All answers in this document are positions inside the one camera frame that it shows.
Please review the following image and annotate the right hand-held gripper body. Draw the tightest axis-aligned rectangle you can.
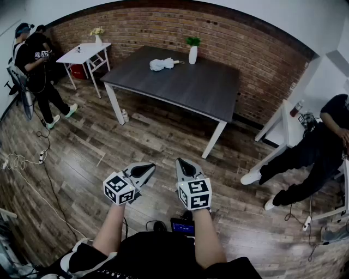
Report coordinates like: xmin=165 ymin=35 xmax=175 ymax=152
xmin=176 ymin=176 xmax=213 ymax=211

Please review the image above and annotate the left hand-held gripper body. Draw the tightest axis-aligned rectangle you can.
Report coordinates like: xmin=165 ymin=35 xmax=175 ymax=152
xmin=103 ymin=171 xmax=142 ymax=205

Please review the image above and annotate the light blue umbrella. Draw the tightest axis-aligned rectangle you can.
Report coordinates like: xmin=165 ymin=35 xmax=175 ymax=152
xmin=149 ymin=57 xmax=185 ymax=72

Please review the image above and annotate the person's left forearm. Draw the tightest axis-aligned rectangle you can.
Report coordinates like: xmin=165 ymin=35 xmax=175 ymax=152
xmin=92 ymin=203 xmax=128 ymax=257

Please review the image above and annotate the person's right forearm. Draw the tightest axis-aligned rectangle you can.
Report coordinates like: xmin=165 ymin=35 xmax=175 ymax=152
xmin=192 ymin=208 xmax=227 ymax=270

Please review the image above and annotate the black device with screen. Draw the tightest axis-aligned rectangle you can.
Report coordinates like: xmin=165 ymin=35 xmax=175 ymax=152
xmin=170 ymin=217 xmax=196 ymax=237

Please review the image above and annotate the person's black shirt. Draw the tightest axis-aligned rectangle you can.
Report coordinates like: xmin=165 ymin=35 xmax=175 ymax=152
xmin=40 ymin=231 xmax=262 ymax=279

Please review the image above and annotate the dark wooden table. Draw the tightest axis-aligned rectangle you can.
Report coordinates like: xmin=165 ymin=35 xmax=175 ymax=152
xmin=100 ymin=45 xmax=240 ymax=159

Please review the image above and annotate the white side table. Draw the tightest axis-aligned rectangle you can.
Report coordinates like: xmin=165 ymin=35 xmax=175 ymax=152
xmin=255 ymin=99 xmax=322 ymax=172

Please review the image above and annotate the tall white vase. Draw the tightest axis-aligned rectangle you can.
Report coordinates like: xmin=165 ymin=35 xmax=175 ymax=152
xmin=188 ymin=45 xmax=198 ymax=65

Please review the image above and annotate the bottle with red drink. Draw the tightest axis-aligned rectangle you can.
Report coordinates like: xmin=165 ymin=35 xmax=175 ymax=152
xmin=290 ymin=99 xmax=305 ymax=118

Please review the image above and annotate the small white folding table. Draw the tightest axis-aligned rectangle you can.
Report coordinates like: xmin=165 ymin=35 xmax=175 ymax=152
xmin=56 ymin=42 xmax=112 ymax=99

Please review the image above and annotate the white chair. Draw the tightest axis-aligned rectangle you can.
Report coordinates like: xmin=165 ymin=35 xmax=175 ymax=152
xmin=312 ymin=159 xmax=349 ymax=221

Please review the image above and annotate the white cable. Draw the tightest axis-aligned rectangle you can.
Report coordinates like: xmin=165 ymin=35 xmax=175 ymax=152
xmin=0 ymin=152 xmax=41 ymax=171

